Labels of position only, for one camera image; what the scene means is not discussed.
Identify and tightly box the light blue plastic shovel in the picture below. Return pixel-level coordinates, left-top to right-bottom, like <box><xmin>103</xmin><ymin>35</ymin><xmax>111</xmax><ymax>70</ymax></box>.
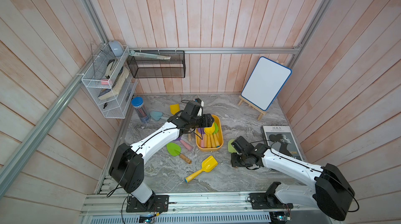
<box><xmin>149</xmin><ymin>111</ymin><xmax>169</xmax><ymax>121</ymax></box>

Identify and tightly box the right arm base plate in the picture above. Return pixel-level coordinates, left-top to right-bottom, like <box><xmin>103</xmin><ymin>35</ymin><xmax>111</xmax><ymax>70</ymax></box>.
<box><xmin>249</xmin><ymin>193</ymin><xmax>293</xmax><ymax>210</ymax></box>

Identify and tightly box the wooden easel stand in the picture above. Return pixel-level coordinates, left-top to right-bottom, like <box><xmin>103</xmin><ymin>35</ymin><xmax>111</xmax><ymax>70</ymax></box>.
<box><xmin>238</xmin><ymin>95</ymin><xmax>267</xmax><ymax>121</ymax></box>

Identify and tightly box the Twins story book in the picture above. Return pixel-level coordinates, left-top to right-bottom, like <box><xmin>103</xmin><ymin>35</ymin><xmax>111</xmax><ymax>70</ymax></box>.
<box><xmin>261</xmin><ymin>125</ymin><xmax>303</xmax><ymax>160</ymax></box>

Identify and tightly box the large yellow plastic scoop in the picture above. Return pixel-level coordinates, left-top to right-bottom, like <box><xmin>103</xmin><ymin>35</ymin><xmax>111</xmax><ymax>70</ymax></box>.
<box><xmin>185</xmin><ymin>156</ymin><xmax>218</xmax><ymax>183</ymax></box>

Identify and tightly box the black wire basket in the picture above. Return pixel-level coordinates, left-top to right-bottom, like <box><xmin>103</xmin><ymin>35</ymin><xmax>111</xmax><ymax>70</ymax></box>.
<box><xmin>127</xmin><ymin>50</ymin><xmax>186</xmax><ymax>78</ymax></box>

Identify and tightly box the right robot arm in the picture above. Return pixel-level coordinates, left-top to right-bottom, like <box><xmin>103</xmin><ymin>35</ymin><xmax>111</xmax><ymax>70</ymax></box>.
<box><xmin>231</xmin><ymin>136</ymin><xmax>355</xmax><ymax>221</ymax></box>

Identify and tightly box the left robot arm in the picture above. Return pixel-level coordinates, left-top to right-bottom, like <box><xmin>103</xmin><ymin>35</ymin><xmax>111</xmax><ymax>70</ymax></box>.
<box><xmin>109</xmin><ymin>98</ymin><xmax>214</xmax><ymax>208</ymax></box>

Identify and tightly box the book on wire shelf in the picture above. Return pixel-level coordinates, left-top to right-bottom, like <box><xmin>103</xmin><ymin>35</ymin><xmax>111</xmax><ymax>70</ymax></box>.
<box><xmin>98</xmin><ymin>66</ymin><xmax>129</xmax><ymax>100</ymax></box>

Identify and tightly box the white board blue frame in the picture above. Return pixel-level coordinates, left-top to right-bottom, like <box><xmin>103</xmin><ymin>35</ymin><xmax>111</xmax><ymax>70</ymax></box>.
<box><xmin>241</xmin><ymin>57</ymin><xmax>292</xmax><ymax>111</ymax></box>

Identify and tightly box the yellow square shovel wooden handle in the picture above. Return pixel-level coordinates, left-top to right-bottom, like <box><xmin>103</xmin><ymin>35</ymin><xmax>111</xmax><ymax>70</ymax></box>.
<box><xmin>170</xmin><ymin>104</ymin><xmax>180</xmax><ymax>115</ymax></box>

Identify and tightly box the yellow plastic storage box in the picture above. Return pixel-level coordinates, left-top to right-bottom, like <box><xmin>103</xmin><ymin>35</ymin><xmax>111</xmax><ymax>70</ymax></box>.
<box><xmin>195</xmin><ymin>114</ymin><xmax>224</xmax><ymax>152</ymax></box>

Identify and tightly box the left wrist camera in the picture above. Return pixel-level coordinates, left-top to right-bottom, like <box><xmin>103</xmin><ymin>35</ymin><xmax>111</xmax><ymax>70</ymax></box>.
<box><xmin>194</xmin><ymin>98</ymin><xmax>204</xmax><ymax>116</ymax></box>

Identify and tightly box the white wire shelf rack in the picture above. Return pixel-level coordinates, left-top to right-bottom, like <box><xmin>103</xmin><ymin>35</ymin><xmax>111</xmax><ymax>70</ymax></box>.
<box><xmin>81</xmin><ymin>43</ymin><xmax>137</xmax><ymax>119</ymax></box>

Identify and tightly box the aluminium front rail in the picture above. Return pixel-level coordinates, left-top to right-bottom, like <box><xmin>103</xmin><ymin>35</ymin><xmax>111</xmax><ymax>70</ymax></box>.
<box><xmin>79</xmin><ymin>189</ymin><xmax>339</xmax><ymax>217</ymax></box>

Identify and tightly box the grey round bowl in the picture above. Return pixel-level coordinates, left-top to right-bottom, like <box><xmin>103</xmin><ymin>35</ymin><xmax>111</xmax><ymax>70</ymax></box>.
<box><xmin>108</xmin><ymin>40</ymin><xmax>124</xmax><ymax>58</ymax></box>

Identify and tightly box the blue lid pencil jar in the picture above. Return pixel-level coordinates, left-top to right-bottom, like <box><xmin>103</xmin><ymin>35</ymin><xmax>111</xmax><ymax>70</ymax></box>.
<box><xmin>131</xmin><ymin>97</ymin><xmax>150</xmax><ymax>124</ymax></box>

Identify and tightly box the green pointed shovel yellow handle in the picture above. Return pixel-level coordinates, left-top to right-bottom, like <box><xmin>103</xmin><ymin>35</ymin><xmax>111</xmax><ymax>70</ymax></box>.
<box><xmin>213</xmin><ymin>122</ymin><xmax>220</xmax><ymax>147</ymax></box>

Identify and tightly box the purple shovel pink handle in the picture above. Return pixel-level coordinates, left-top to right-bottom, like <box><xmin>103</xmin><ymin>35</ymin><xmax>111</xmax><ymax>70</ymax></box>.
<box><xmin>198</xmin><ymin>128</ymin><xmax>205</xmax><ymax>148</ymax></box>
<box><xmin>175</xmin><ymin>137</ymin><xmax>193</xmax><ymax>151</ymax></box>

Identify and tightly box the light green box on basket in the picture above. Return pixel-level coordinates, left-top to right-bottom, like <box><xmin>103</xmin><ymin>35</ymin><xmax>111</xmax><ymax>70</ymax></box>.
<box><xmin>129</xmin><ymin>50</ymin><xmax>171</xmax><ymax>60</ymax></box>

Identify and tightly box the yellow scoop shovel yellow handle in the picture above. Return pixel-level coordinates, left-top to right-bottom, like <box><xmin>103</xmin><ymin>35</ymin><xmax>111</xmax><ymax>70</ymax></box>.
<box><xmin>204</xmin><ymin>124</ymin><xmax>216</xmax><ymax>148</ymax></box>

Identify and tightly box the light green shovel wooden handle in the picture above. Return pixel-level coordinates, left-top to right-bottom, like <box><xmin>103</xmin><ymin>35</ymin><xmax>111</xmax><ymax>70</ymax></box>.
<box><xmin>228</xmin><ymin>139</ymin><xmax>237</xmax><ymax>153</ymax></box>

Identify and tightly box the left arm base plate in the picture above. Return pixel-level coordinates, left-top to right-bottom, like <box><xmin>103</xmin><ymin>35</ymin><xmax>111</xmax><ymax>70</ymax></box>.
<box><xmin>126</xmin><ymin>195</ymin><xmax>169</xmax><ymax>213</ymax></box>

